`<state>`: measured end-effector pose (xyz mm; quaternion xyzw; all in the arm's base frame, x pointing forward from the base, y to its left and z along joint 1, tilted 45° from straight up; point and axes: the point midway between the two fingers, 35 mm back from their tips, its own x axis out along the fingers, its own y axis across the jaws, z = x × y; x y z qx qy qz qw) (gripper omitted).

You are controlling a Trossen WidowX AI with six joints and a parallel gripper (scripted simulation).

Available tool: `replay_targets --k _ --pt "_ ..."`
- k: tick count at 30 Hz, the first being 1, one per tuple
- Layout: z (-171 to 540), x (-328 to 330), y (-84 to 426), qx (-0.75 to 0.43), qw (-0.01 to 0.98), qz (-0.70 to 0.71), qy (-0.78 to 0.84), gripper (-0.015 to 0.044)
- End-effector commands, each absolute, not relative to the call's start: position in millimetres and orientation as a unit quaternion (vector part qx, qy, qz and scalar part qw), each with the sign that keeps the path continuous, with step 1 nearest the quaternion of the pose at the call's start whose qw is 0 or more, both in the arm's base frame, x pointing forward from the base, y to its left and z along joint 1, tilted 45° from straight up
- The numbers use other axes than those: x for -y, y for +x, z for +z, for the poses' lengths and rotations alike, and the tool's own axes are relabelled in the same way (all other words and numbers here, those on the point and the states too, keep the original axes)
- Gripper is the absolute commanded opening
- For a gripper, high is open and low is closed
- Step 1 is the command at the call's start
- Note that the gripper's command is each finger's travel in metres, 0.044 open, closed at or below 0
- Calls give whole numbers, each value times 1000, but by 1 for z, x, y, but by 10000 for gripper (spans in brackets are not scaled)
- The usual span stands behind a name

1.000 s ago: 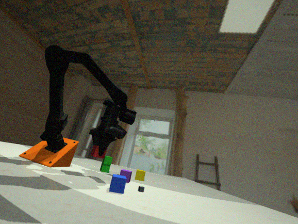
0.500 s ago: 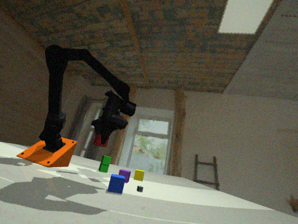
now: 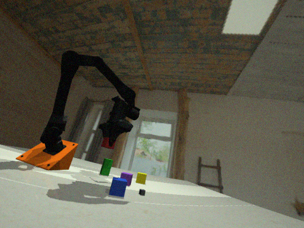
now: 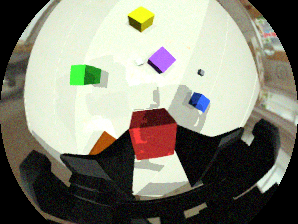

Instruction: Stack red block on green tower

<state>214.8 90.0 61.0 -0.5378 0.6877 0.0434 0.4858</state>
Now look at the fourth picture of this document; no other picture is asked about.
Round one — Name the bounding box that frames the purple block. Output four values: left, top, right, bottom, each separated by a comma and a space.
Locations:
148, 45, 176, 75

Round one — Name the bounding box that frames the green block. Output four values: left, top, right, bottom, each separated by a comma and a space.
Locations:
69, 64, 96, 85
93, 68, 101, 84

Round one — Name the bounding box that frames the yellow block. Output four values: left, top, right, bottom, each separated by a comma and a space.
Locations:
126, 7, 156, 34

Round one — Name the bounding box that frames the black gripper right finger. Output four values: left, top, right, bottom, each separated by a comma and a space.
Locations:
174, 124, 245, 188

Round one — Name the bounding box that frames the blue block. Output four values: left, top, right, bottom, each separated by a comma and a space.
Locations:
188, 92, 210, 112

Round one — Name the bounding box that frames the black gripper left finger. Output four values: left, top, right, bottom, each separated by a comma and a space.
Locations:
60, 128, 136, 200

